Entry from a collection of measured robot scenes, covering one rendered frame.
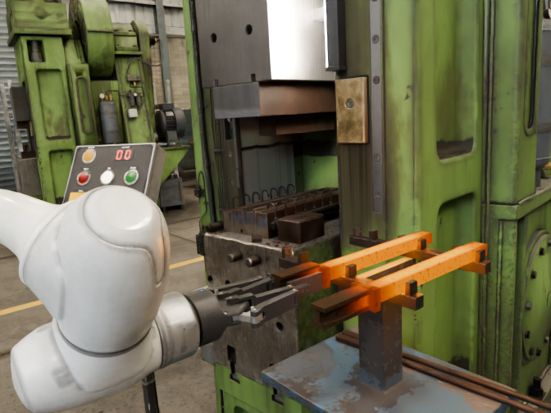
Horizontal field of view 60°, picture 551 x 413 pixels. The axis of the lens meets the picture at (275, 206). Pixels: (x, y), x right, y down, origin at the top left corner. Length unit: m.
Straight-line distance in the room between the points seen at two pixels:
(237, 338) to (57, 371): 1.02
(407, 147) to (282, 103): 0.40
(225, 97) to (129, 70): 5.17
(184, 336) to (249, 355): 0.91
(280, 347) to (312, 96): 0.77
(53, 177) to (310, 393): 5.52
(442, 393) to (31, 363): 0.71
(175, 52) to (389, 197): 9.43
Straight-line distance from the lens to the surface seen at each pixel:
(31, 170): 6.44
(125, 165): 1.76
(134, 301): 0.47
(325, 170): 1.83
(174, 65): 10.49
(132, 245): 0.44
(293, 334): 1.36
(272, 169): 1.77
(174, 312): 0.63
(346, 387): 1.00
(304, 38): 1.44
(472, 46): 1.59
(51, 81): 6.29
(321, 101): 1.57
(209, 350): 1.96
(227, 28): 1.45
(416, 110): 1.24
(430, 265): 0.82
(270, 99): 1.39
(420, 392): 1.00
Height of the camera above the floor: 1.28
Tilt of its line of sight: 11 degrees down
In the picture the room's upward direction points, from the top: 3 degrees counter-clockwise
